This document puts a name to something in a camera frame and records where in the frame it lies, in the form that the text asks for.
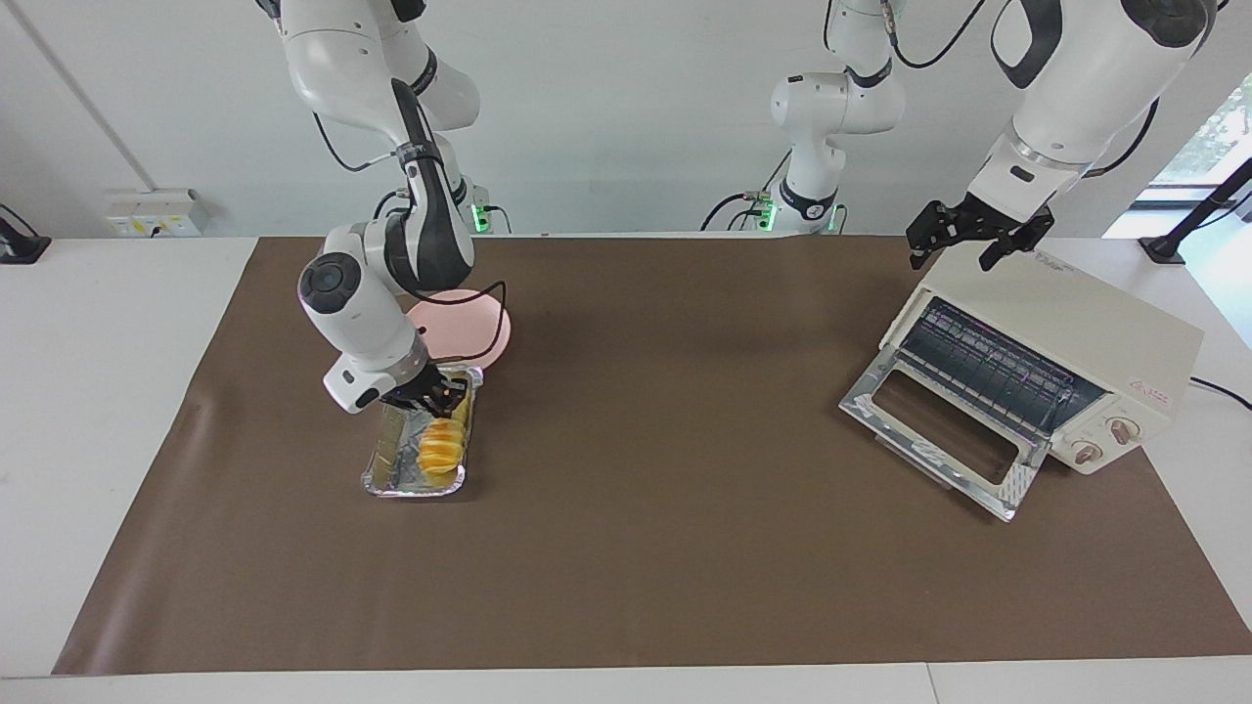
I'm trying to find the brown table mat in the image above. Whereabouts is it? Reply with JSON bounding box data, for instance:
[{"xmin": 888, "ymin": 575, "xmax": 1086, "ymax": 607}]
[{"xmin": 51, "ymin": 235, "xmax": 1252, "ymax": 676}]

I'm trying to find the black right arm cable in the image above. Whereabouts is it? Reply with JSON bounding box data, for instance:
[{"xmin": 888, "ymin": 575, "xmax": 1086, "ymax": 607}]
[{"xmin": 313, "ymin": 112, "xmax": 509, "ymax": 338}]

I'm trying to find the black right base cable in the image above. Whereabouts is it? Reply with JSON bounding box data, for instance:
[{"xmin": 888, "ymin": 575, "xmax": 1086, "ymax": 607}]
[{"xmin": 372, "ymin": 189, "xmax": 412, "ymax": 236}]

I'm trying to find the black left base cable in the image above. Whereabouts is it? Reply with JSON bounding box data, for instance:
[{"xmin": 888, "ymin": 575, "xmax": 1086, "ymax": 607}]
[{"xmin": 699, "ymin": 149, "xmax": 793, "ymax": 233}]

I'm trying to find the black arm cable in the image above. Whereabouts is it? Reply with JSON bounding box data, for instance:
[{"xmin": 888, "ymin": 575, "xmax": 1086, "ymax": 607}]
[
  {"xmin": 822, "ymin": 0, "xmax": 1160, "ymax": 179},
  {"xmin": 313, "ymin": 112, "xmax": 509, "ymax": 338}
]

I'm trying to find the pink round plate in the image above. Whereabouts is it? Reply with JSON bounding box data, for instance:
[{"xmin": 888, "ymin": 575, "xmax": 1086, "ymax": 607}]
[{"xmin": 406, "ymin": 288, "xmax": 513, "ymax": 371}]

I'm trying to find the bright window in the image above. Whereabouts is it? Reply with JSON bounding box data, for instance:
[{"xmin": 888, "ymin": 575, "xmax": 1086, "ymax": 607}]
[{"xmin": 1135, "ymin": 73, "xmax": 1252, "ymax": 211}]

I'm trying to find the golden ridged bread loaf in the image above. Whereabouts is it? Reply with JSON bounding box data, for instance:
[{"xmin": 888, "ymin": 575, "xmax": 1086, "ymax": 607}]
[{"xmin": 416, "ymin": 391, "xmax": 473, "ymax": 478}]

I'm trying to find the aluminium foil tray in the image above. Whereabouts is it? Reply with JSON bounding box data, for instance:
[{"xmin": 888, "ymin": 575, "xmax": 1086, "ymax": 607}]
[{"xmin": 361, "ymin": 365, "xmax": 485, "ymax": 500}]

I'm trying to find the black clamp stand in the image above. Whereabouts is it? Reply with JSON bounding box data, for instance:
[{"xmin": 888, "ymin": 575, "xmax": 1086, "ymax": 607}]
[
  {"xmin": 1140, "ymin": 156, "xmax": 1252, "ymax": 265},
  {"xmin": 0, "ymin": 203, "xmax": 52, "ymax": 265}
]

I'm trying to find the cream toaster oven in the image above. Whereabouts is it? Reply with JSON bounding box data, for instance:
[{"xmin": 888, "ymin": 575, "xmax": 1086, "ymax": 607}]
[{"xmin": 880, "ymin": 249, "xmax": 1206, "ymax": 476}]

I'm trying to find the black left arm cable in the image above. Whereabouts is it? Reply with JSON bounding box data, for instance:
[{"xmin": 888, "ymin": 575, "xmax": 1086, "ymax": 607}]
[{"xmin": 822, "ymin": 0, "xmax": 1160, "ymax": 179}]

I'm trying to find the black oven power cable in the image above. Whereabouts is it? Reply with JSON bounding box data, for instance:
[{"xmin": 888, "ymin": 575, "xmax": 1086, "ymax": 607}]
[{"xmin": 1188, "ymin": 376, "xmax": 1252, "ymax": 412}]

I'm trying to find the oven wire rack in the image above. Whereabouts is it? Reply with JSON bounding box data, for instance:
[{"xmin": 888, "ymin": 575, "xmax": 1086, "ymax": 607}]
[{"xmin": 900, "ymin": 298, "xmax": 1106, "ymax": 436}]

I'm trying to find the glass oven door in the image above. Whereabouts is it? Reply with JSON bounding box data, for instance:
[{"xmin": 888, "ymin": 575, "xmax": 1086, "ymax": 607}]
[{"xmin": 839, "ymin": 347, "xmax": 1050, "ymax": 522}]

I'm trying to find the black base cable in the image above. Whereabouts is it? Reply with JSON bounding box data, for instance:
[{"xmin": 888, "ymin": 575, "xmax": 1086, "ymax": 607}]
[
  {"xmin": 372, "ymin": 189, "xmax": 412, "ymax": 236},
  {"xmin": 699, "ymin": 149, "xmax": 793, "ymax": 233}
]

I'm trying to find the white wall socket box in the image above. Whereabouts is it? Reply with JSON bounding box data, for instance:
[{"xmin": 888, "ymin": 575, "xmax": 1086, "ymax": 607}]
[{"xmin": 103, "ymin": 189, "xmax": 211, "ymax": 239}]

